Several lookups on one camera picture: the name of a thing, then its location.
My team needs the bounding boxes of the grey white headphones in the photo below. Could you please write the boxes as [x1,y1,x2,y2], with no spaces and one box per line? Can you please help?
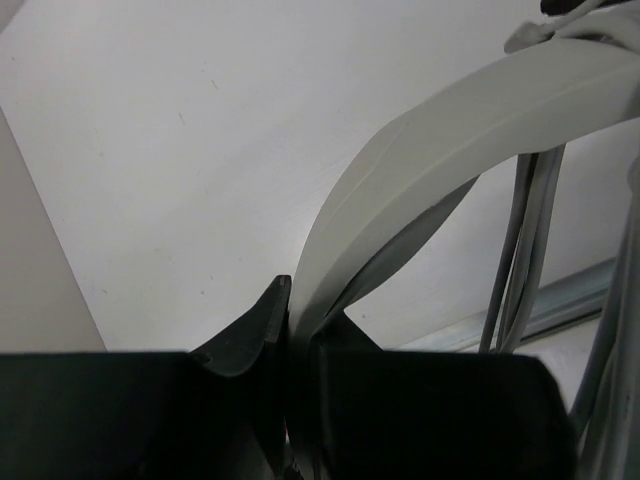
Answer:
[286,1,639,479]

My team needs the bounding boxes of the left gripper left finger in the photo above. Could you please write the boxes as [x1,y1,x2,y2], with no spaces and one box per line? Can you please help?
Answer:
[191,275,291,479]

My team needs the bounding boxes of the aluminium front rail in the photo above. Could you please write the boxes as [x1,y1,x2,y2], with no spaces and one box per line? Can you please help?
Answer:
[394,257,619,354]

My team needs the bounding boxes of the grey headphone cable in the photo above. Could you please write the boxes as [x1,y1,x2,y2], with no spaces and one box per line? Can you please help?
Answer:
[477,144,566,354]

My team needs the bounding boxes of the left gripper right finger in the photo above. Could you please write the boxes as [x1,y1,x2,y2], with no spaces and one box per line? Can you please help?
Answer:
[307,313,383,479]

